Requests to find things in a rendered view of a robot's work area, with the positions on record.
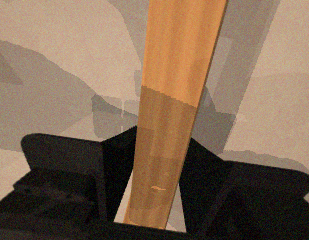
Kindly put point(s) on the wooden rail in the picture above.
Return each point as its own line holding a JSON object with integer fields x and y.
{"x": 181, "y": 39}

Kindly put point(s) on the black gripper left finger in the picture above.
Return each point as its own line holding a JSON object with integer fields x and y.
{"x": 110, "y": 162}

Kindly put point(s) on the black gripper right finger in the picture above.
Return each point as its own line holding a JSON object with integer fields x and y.
{"x": 206, "y": 181}

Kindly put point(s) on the wooden post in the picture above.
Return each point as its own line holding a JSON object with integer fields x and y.
{"x": 127, "y": 213}

